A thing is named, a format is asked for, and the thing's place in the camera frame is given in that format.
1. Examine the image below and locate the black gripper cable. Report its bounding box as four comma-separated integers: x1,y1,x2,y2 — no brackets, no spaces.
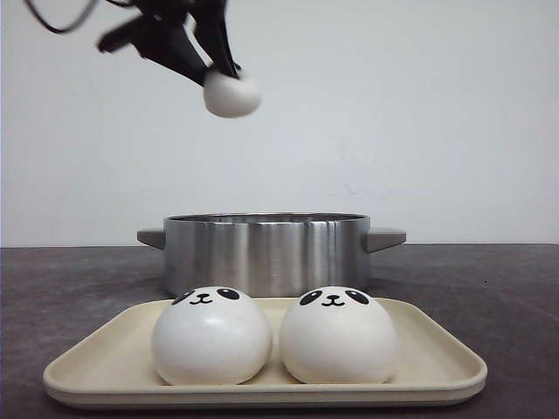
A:
24,0,100,35

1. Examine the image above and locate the white panda bun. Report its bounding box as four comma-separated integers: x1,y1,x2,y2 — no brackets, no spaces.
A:
152,285,273,385
203,69,261,118
279,286,398,384

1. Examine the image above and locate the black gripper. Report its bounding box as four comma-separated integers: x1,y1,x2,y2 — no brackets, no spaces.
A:
97,0,238,86

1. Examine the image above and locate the cream rectangular tray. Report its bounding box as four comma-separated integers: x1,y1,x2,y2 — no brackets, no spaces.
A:
43,299,487,409

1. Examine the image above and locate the stainless steel steamer pot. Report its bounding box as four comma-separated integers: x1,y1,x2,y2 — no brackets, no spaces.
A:
136,212,407,297

